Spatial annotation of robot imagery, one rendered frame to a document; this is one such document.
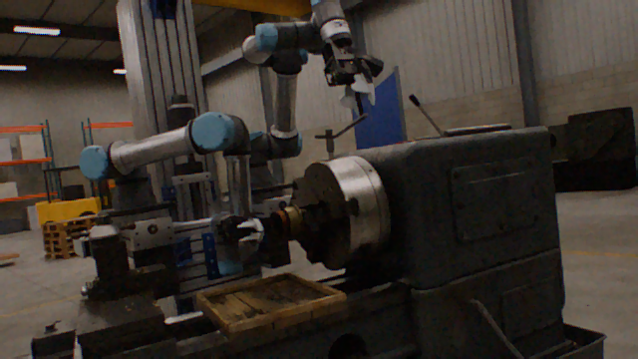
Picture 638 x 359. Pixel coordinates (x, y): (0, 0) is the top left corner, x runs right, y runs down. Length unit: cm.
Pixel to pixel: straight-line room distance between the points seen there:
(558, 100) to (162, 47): 1026
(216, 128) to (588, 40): 1054
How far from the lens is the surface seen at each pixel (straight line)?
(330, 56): 125
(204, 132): 142
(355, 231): 120
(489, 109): 1223
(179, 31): 210
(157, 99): 200
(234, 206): 157
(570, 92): 1153
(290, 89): 181
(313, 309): 114
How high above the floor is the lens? 123
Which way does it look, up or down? 3 degrees down
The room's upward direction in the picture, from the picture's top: 8 degrees counter-clockwise
